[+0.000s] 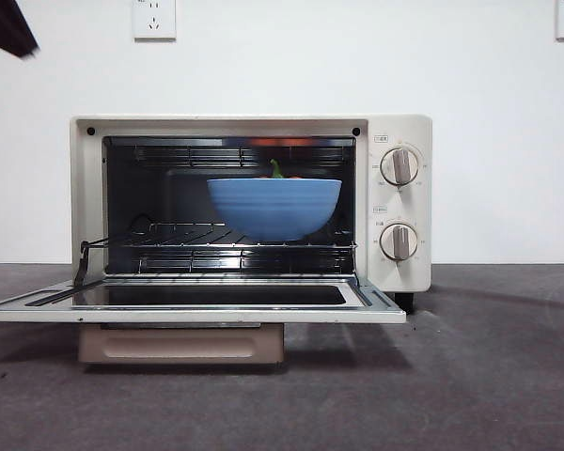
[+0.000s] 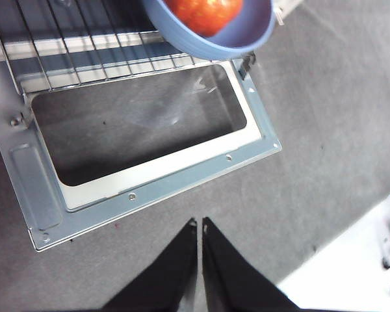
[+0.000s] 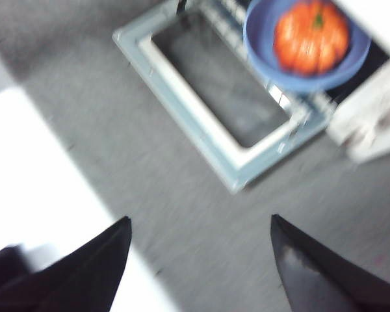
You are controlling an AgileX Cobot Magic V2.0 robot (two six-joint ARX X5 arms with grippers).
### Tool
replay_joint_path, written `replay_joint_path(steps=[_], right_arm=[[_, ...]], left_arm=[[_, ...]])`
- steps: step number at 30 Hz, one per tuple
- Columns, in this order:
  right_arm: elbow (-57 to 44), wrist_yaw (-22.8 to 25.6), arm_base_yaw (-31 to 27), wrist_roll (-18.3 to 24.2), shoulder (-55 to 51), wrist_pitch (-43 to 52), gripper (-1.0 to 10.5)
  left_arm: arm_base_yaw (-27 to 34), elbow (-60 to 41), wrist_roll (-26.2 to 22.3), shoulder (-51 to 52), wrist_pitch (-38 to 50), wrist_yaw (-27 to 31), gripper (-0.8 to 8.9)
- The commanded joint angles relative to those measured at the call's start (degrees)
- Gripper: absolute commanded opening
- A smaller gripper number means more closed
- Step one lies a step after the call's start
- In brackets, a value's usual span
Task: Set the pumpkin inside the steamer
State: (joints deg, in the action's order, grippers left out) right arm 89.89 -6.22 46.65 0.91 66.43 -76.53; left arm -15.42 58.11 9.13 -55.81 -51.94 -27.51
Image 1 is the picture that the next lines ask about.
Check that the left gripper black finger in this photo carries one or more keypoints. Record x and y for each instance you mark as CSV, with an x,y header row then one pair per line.
x,y
4,23

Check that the orange toy pumpkin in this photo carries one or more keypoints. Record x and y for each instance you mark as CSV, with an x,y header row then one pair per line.
x,y
277,170

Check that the blue ribbed bowl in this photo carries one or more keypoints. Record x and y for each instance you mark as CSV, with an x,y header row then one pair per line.
x,y
275,209

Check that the beige temperature knob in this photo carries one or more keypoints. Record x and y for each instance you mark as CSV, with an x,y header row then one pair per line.
x,y
399,166

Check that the beige timer knob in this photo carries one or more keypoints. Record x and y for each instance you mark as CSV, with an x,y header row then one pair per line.
x,y
398,242

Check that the cream Toshiba toaster oven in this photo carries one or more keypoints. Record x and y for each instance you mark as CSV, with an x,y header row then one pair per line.
x,y
423,211

